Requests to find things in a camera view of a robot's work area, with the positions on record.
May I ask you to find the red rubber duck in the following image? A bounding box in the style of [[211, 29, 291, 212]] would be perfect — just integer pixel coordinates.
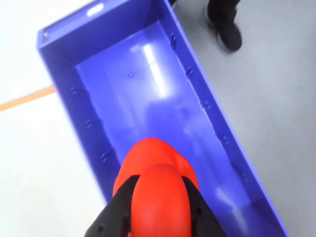
[[112, 137, 200, 237]]

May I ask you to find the black shoe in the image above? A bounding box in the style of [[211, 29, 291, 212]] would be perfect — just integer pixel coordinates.
[[206, 0, 243, 52]]

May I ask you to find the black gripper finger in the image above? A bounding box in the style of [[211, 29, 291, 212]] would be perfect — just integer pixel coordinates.
[[83, 174, 141, 237], [181, 175, 228, 237]]

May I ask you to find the blue plastic box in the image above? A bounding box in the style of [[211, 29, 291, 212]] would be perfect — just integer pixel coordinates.
[[37, 0, 290, 237]]

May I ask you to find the orange tape strip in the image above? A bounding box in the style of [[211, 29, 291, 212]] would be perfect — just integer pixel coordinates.
[[0, 86, 56, 112]]

